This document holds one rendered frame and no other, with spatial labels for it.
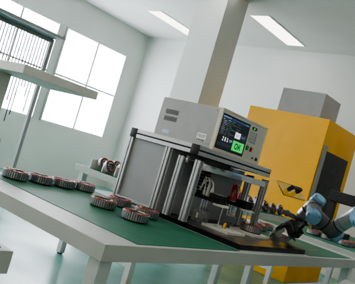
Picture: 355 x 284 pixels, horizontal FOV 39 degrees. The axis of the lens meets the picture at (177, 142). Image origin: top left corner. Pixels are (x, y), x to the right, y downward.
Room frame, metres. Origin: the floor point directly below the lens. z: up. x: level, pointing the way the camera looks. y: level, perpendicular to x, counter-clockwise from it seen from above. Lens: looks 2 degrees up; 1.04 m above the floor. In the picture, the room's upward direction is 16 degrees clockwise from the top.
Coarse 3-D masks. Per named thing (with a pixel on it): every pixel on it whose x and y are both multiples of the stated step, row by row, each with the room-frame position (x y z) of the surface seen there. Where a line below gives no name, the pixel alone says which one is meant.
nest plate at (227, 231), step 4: (204, 224) 2.29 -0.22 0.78; (208, 224) 2.28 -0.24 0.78; (212, 224) 2.33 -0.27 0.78; (216, 224) 2.37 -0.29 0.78; (212, 228) 2.26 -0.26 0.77; (216, 228) 2.24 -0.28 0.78; (220, 228) 2.26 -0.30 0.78; (228, 228) 2.36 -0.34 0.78; (224, 232) 2.21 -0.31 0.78; (228, 232) 2.20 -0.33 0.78; (232, 232) 2.24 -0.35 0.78; (236, 232) 2.29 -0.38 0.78; (244, 236) 2.31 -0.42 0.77
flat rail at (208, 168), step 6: (204, 168) 2.25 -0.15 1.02; (210, 168) 2.29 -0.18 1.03; (216, 168) 2.33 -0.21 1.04; (222, 174) 2.37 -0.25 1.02; (228, 174) 2.41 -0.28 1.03; (234, 174) 2.45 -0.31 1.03; (240, 174) 2.49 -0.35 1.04; (240, 180) 2.50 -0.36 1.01; (246, 180) 2.55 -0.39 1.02; (252, 180) 2.59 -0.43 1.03; (258, 180) 2.63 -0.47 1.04
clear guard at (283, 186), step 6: (234, 168) 2.54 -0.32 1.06; (252, 174) 2.56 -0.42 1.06; (276, 180) 2.38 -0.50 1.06; (282, 186) 2.39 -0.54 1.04; (288, 186) 2.45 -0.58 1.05; (282, 192) 2.35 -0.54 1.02; (288, 192) 2.40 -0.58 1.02; (294, 192) 2.47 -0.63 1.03; (300, 192) 2.54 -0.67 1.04; (300, 198) 2.49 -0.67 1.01
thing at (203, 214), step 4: (196, 208) 2.40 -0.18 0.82; (192, 212) 2.39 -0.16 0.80; (200, 212) 2.36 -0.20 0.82; (204, 212) 2.38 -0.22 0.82; (208, 212) 2.40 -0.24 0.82; (192, 216) 2.38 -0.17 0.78; (200, 216) 2.36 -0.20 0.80; (204, 216) 2.38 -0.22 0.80; (208, 216) 2.41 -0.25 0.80; (196, 220) 2.36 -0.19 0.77; (200, 220) 2.36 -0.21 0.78; (204, 220) 2.39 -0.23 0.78
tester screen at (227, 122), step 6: (228, 120) 2.37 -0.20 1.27; (234, 120) 2.41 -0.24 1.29; (222, 126) 2.35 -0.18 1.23; (228, 126) 2.38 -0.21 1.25; (234, 126) 2.42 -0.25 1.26; (240, 126) 2.46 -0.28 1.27; (246, 126) 2.50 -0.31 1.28; (222, 132) 2.36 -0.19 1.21; (228, 132) 2.40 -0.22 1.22; (234, 132) 2.43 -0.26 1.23; (240, 132) 2.47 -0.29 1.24; (246, 132) 2.51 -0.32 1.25; (234, 138) 2.45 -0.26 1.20; (216, 144) 2.34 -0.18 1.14; (228, 144) 2.42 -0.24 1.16
